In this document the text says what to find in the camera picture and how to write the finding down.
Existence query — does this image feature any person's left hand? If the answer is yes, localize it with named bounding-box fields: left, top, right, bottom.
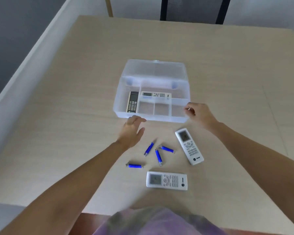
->
left=116, top=115, right=147, bottom=151

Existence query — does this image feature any person's right hand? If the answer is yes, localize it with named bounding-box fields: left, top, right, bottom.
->
left=184, top=102, right=221, bottom=133

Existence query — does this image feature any person's left forearm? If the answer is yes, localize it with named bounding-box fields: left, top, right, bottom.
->
left=0, top=141, right=128, bottom=235

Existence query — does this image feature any person's right forearm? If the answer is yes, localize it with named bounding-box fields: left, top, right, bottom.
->
left=210, top=122, right=294, bottom=235

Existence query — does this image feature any clear divided organizer tray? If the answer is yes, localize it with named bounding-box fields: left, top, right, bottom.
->
left=137, top=96, right=190, bottom=118

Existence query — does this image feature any black remote control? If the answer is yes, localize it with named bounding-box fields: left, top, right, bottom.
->
left=126, top=91, right=139, bottom=113

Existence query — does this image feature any cream remote control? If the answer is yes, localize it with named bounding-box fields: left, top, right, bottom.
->
left=140, top=91, right=172, bottom=99

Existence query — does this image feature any white air conditioner remote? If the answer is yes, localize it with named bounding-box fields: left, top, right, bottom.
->
left=146, top=171, right=188, bottom=191
left=175, top=128, right=204, bottom=166

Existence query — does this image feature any clear plastic storage box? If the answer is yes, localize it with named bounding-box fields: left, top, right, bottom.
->
left=113, top=59, right=191, bottom=123

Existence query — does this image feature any purple tie-dye shirt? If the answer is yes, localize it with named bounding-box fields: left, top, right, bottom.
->
left=93, top=207, right=227, bottom=235

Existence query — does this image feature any black mesh chair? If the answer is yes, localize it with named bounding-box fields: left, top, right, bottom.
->
left=160, top=0, right=232, bottom=25

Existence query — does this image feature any wooden post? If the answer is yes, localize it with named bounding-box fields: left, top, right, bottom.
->
left=105, top=0, right=114, bottom=17

